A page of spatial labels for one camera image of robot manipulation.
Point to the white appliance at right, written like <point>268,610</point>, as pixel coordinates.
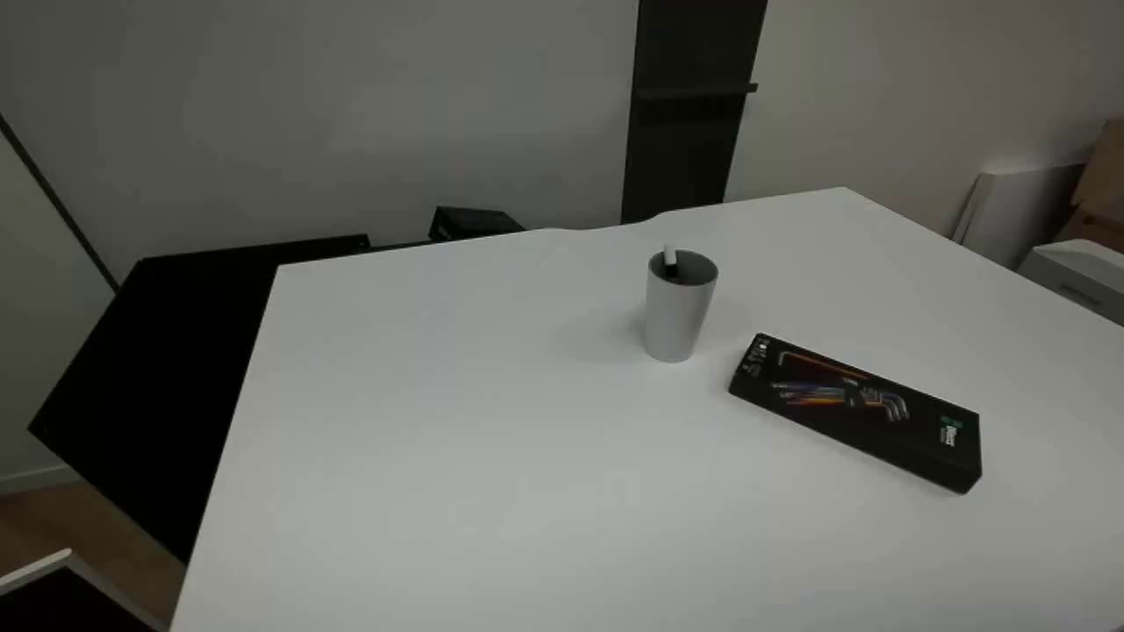
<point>1079,271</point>

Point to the brown cardboard box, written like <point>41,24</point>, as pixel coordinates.
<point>1098,203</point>

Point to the white ceramic mug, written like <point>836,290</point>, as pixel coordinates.
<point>676,312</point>

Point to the dark wall pillar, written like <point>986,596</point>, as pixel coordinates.
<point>690,87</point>

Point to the black flat tool box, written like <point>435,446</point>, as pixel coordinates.
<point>867,412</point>

